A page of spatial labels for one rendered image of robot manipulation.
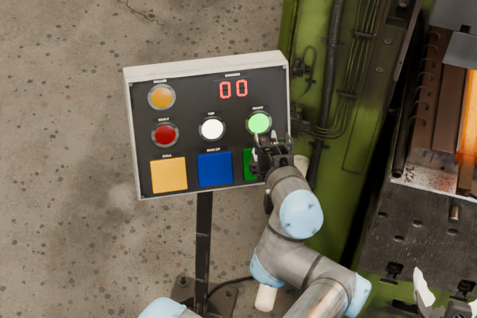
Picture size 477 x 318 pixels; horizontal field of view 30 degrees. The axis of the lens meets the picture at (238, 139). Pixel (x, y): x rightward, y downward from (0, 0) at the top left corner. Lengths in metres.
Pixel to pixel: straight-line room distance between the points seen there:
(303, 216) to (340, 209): 1.02
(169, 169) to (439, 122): 0.64
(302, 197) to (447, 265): 0.85
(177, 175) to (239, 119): 0.18
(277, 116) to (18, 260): 1.34
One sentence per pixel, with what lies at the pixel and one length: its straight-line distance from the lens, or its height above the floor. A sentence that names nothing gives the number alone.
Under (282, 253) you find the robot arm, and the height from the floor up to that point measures 1.19.
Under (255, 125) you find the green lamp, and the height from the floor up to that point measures 1.09.
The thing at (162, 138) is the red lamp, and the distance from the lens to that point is 1.87.
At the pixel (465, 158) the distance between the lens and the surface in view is 2.02.
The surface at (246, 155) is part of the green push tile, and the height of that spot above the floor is 1.03.
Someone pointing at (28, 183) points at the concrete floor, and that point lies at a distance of 3.14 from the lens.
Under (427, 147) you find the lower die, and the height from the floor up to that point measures 0.98.
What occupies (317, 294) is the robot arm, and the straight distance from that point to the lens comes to 1.52.
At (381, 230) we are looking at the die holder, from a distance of 2.25.
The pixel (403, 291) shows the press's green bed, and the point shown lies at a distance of 2.51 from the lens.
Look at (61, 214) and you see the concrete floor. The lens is 3.06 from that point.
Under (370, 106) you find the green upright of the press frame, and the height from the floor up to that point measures 0.91.
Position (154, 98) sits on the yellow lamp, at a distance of 1.83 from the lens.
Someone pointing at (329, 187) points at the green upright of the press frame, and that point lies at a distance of 2.49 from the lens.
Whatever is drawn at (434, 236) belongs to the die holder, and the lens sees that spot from 2.24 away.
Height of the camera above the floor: 2.61
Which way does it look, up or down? 55 degrees down
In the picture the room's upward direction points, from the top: 5 degrees clockwise
